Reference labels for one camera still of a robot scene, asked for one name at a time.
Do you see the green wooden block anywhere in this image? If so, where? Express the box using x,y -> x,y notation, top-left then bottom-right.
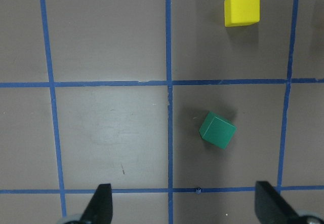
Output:
199,111 -> 236,149

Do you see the yellow wooden block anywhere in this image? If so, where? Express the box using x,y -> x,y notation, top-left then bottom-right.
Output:
224,0 -> 260,27

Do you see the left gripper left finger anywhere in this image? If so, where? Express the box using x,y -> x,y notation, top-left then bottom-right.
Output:
76,183 -> 113,224

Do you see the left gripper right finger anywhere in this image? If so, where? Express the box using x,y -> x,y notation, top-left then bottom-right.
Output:
254,181 -> 306,223

